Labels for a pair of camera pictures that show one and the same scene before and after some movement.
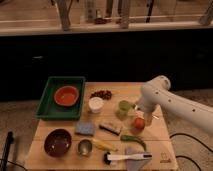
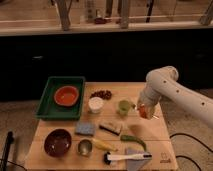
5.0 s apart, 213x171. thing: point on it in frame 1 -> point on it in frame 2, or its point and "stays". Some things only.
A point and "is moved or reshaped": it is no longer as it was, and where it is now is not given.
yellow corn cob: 104,145 stays
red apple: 139,123 is moved or reshaped
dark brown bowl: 57,142 stays
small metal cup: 85,147 stays
